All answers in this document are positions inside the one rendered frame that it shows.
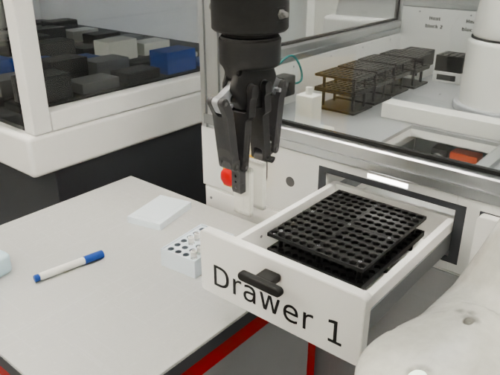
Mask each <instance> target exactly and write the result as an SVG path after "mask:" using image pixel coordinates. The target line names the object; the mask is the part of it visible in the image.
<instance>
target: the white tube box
mask: <svg viewBox="0 0 500 375"><path fill-rule="evenodd" d="M207 227H208V226H207V225H204V224H200V225H198V226H197V227H195V228H193V229H192V230H190V231H189V232H187V233H185V234H183V235H182V236H180V237H179V238H177V239H175V240H174V241H172V242H171V243H168V244H167V245H166V246H164V247H162V248H161V264H162V265H163V266H165V267H167V268H169V269H172V270H174V271H177V272H180V273H182V274H184V275H187V276H189V277H191V278H194V279H196V278H197V277H199V276H200V275H201V274H202V263H201V255H197V259H195V260H193V259H191V257H190V251H191V250H193V249H195V250H197V249H196V247H197V246H200V241H195V239H194V245H188V237H189V236H194V233H195V232H200V231H201V230H202V229H204V228H207Z"/></svg>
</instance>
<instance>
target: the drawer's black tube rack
mask: <svg viewBox="0 0 500 375"><path fill-rule="evenodd" d="M426 218H427V216H424V215H421V214H417V213H414V212H411V211H407V210H404V209H402V208H398V207H394V206H392V205H387V204H385V203H382V202H378V201H375V200H372V199H368V198H365V197H363V196H358V195H356V194H353V193H348V192H346V191H343V190H337V191H336V192H334V193H332V194H330V195H329V196H327V197H326V198H324V199H322V200H321V201H319V202H317V203H315V204H314V205H312V206H311V207H309V208H308V209H306V210H304V211H302V212H300V213H299V214H297V215H296V216H294V217H293V218H291V219H288V220H287V221H286V222H284V223H282V224H280V225H279V226H277V227H276V228H275V229H277V230H279V231H280V232H285V233H287V234H291V235H292V236H295V237H298V238H301V239H303V240H306V241H308V242H311V243H314V244H316V245H317V246H316V247H318V246H322V247H324V248H326V249H329V250H332V251H335V252H338V253H339V254H343V255H345V256H348V257H351V258H353V259H355V260H358V261H359V262H360V263H361V262H363V263H366V264H368V265H369V268H368V269H367V270H366V271H365V272H363V273H361V272H357V271H355V270H352V269H349V268H347V267H345V266H342V265H340V264H337V263H334V262H333V261H330V260H327V259H325V258H323V257H319V256H317V255H315V254H312V253H309V252H308V251H304V250H302V249H299V248H297V247H294V246H291V245H290V244H287V243H284V242H281V241H280V240H279V241H277V242H276V243H274V244H272V245H271V246H270V247H268V248H267V250H269V251H271V252H274V253H275V254H279V255H281V256H283V257H286V258H288V259H290V260H293V261H295V262H297V263H300V264H302V265H305V266H308V267H310V268H312V269H314V270H317V271H319V272H322V273H324V274H326V275H329V276H331V277H333V278H336V279H339V280H341V281H344V282H345V283H348V284H351V285H353V286H356V287H358V288H360V289H363V290H364V289H365V288H366V287H367V286H368V285H369V284H371V283H372V282H373V281H374V280H375V279H376V278H378V277H379V276H380V275H381V274H382V273H383V272H384V273H387V272H388V267H389V266H391V265H392V264H393V263H394V262H395V261H396V260H398V259H399V258H400V257H401V256H402V255H403V254H405V253H406V252H407V251H412V248H413V245H414V244H415V243H417V242H418V241H419V240H420V239H421V238H422V237H424V232H425V231H422V230H420V229H417V228H416V227H418V226H419V225H420V224H421V223H423V222H424V221H425V220H426ZM300 224H302V225H300ZM280 229H283V230H280ZM316 247H315V248H316ZM315 248H314V249H315Z"/></svg>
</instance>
